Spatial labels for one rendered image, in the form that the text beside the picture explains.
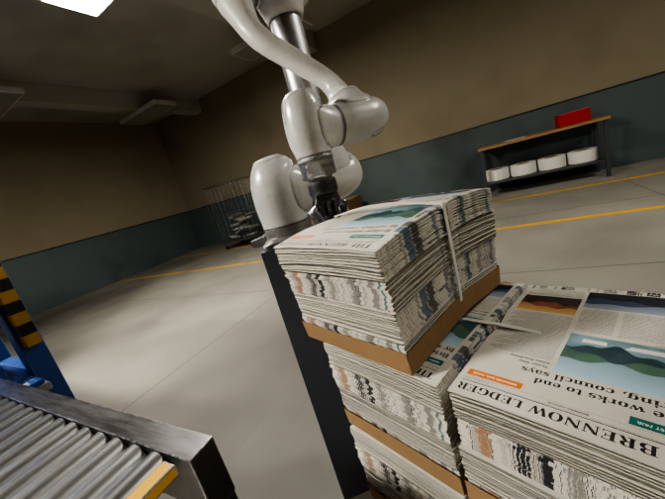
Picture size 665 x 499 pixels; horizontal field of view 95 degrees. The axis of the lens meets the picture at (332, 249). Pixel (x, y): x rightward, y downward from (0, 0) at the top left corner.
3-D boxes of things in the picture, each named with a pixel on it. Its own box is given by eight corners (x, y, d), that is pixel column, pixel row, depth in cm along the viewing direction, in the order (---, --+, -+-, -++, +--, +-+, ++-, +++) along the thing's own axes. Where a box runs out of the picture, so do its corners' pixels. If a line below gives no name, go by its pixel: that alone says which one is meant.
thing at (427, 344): (352, 300, 80) (347, 285, 79) (459, 321, 58) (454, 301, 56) (307, 337, 71) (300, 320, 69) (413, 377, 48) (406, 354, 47)
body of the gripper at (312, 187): (317, 179, 73) (327, 217, 75) (341, 172, 78) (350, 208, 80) (299, 184, 79) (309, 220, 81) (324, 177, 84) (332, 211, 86)
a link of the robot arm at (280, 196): (257, 230, 107) (236, 166, 102) (304, 214, 114) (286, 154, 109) (270, 231, 92) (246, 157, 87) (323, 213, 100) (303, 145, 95)
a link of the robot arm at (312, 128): (304, 156, 70) (350, 145, 75) (283, 84, 66) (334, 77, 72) (287, 164, 79) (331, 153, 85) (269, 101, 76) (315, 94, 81)
